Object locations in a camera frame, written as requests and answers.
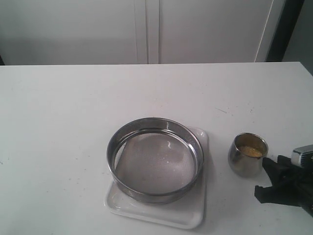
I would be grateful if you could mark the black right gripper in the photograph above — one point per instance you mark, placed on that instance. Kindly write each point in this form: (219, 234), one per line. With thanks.
(297, 192)

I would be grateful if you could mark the small steel cup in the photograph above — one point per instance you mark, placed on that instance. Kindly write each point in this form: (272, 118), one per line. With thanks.
(241, 164)

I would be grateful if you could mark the yellow and white grain mix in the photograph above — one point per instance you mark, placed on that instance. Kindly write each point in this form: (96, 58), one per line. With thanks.
(250, 151)

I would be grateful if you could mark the round steel mesh sieve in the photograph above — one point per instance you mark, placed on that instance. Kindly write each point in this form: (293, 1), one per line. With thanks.
(155, 160)

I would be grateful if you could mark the white square plastic tray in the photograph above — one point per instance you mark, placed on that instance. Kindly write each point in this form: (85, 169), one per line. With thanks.
(185, 213)

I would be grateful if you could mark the white cabinet with doors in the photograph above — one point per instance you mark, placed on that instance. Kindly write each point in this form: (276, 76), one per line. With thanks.
(74, 32)

